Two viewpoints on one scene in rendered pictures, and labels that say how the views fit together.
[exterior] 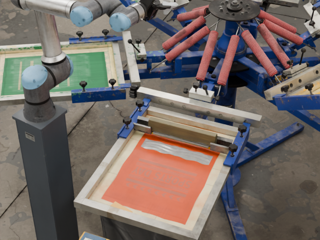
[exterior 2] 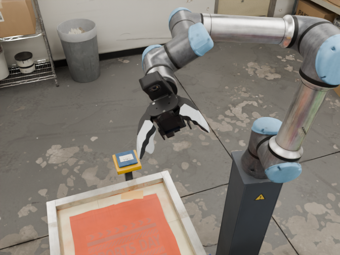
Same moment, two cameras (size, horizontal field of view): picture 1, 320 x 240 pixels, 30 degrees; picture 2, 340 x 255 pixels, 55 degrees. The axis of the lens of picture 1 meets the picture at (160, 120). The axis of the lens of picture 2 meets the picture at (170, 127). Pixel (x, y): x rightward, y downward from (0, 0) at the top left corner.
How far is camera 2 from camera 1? 2.81 m
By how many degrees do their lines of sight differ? 93
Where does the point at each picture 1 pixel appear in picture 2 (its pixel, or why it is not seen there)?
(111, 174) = (172, 219)
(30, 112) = not seen: hidden behind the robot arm
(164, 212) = (94, 215)
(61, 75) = (261, 156)
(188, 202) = (80, 240)
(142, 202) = (121, 212)
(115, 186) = (156, 210)
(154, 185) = (125, 235)
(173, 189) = (103, 243)
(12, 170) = not seen: outside the picture
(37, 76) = (257, 121)
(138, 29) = not seen: outside the picture
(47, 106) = (246, 155)
